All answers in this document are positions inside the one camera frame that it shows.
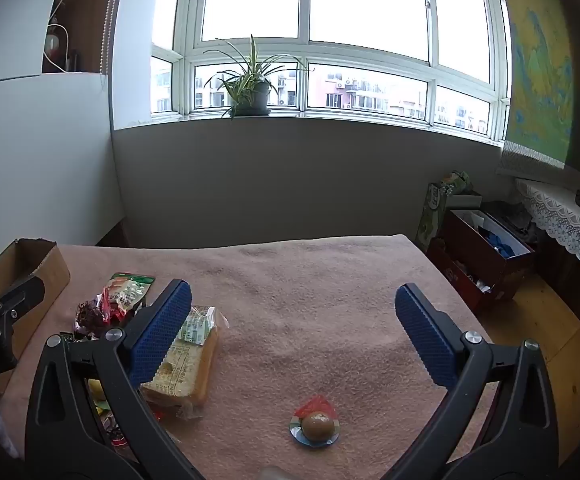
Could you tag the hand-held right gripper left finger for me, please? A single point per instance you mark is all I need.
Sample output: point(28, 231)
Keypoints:
point(162, 330)

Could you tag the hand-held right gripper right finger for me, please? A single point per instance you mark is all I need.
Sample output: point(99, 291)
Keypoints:
point(427, 340)

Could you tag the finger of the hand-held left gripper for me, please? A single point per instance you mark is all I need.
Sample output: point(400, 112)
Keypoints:
point(20, 296)

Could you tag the brown cardboard box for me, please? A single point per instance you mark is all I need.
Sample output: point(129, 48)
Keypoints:
point(45, 265)

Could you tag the clear-wrapped bread packet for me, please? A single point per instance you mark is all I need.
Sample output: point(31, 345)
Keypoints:
point(195, 360)

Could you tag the round brown snack packet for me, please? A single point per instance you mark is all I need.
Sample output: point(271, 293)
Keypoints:
point(318, 425)

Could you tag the green printed snack packet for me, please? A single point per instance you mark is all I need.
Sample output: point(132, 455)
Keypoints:
point(132, 287)

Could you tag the dark wrapped snack bar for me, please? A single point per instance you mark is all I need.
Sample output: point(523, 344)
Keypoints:
point(71, 336)

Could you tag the red clear dark candy packet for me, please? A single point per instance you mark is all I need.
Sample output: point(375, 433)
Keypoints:
point(90, 317)
point(115, 432)

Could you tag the yellow candy packet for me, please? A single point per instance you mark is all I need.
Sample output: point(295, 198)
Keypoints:
point(96, 390)

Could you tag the red open cardboard box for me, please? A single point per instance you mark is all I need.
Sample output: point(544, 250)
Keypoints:
point(470, 250)

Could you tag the blue cloth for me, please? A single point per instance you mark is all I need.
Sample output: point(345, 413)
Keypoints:
point(500, 245)

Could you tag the white cabinet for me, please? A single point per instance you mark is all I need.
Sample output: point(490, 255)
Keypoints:
point(45, 160)

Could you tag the white box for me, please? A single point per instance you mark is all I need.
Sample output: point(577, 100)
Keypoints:
point(465, 201)

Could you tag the dark wooden cabinet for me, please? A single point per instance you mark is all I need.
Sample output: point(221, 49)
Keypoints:
point(565, 280)

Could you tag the dark cloth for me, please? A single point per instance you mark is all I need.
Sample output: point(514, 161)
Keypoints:
point(515, 217)

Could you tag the lace covered side table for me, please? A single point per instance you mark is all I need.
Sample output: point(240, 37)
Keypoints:
point(560, 220)

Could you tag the red white bottle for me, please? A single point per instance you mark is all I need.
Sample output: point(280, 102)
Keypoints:
point(52, 46)

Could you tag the potted spider plant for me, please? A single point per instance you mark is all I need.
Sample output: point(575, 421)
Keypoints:
point(250, 92)

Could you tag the wooden shelf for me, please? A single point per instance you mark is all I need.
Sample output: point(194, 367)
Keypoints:
point(85, 20)

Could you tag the white framed window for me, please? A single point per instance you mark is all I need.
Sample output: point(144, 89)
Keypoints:
point(304, 50)

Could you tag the wall poster map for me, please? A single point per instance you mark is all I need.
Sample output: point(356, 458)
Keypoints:
point(540, 60)

